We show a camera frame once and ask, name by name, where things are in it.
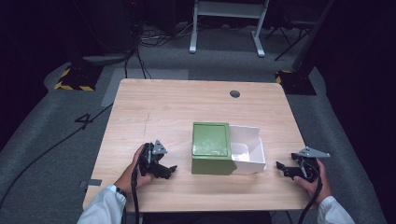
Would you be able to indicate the white drawer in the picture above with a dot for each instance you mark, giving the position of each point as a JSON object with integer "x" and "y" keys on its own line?
{"x": 249, "y": 155}

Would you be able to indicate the person's left hand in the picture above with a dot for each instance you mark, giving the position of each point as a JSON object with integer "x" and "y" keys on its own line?
{"x": 130, "y": 179}

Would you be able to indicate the green box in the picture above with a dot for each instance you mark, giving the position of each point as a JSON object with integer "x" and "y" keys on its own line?
{"x": 210, "y": 146}

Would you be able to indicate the black yellow striped stand base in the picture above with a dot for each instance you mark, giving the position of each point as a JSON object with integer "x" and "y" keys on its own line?
{"x": 79, "y": 77}
{"x": 295, "y": 82}

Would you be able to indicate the person's right hand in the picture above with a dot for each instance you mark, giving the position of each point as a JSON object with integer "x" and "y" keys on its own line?
{"x": 320, "y": 189}

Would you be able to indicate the white desk frame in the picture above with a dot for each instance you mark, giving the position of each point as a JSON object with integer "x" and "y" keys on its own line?
{"x": 229, "y": 11}

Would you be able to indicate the black wristband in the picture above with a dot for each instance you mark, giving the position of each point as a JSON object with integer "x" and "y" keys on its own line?
{"x": 121, "y": 192}

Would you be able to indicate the grey tape piece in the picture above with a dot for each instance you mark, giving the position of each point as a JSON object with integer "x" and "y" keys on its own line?
{"x": 95, "y": 182}

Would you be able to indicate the grey table grommet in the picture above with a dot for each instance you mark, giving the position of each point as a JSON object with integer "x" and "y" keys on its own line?
{"x": 234, "y": 94}

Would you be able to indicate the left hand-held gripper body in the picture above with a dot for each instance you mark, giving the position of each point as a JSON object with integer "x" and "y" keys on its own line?
{"x": 148, "y": 158}

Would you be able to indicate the black folding stand legs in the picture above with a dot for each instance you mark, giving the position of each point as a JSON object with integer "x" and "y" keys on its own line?
{"x": 291, "y": 34}

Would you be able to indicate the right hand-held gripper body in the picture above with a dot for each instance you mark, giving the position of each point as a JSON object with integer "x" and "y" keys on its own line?
{"x": 308, "y": 169}

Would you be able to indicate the grey metal pole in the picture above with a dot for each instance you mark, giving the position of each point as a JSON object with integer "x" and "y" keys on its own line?
{"x": 313, "y": 34}

